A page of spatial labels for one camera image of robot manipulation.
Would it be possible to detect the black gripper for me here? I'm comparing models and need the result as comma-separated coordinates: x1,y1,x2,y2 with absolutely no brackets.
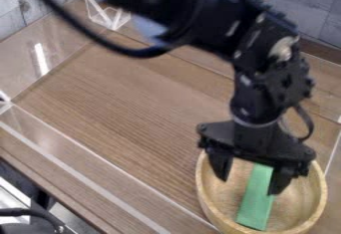
196,120,315,195

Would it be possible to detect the green rectangular block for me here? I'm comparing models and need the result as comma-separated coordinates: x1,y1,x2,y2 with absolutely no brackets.
235,164,274,231

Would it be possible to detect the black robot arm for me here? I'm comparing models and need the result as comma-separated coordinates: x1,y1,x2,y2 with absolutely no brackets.
43,0,315,195

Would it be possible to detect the wooden bowl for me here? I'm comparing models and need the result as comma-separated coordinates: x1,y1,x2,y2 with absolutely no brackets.
195,152,327,234

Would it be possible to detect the clear acrylic corner bracket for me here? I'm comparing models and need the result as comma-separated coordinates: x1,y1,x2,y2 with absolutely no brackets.
85,0,131,31

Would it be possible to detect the black cable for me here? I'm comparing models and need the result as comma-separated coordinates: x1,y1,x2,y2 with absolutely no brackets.
0,207,65,234

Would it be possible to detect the clear acrylic enclosure wall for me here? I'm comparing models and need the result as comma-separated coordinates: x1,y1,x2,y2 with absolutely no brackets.
0,0,341,234

